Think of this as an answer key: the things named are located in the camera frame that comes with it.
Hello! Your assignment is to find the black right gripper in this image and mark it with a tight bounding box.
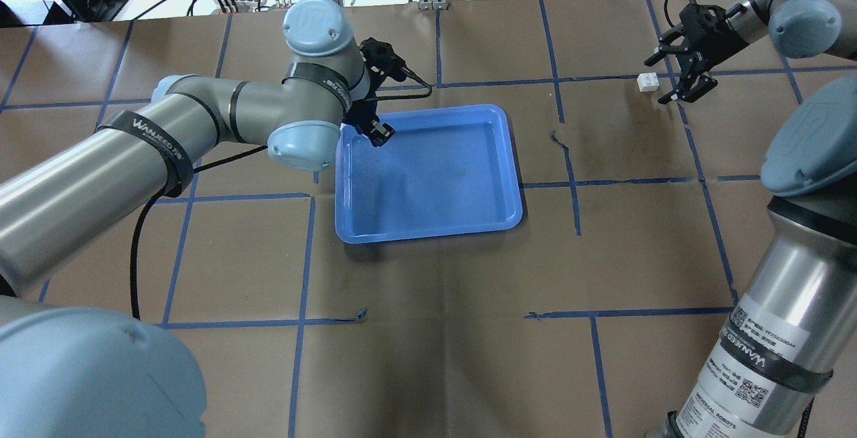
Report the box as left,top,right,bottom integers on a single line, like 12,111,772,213
645,3,749,105

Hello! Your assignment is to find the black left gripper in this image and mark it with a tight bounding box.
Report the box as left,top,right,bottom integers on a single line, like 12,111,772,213
343,94,395,147

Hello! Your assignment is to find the white block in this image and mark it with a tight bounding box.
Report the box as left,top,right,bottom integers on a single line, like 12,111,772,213
636,72,661,93

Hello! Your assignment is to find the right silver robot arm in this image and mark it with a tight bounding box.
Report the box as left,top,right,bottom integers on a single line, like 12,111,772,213
645,0,856,437

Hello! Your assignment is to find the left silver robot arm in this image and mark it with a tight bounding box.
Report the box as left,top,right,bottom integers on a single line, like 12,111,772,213
1,0,405,437

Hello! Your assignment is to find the blue plastic tray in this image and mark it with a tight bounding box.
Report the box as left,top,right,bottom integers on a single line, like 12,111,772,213
335,104,524,244

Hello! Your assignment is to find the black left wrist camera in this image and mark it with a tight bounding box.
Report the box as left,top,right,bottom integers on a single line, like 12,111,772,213
358,38,431,90

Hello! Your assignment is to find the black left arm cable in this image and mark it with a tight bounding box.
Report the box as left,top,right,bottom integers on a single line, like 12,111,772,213
129,145,268,321

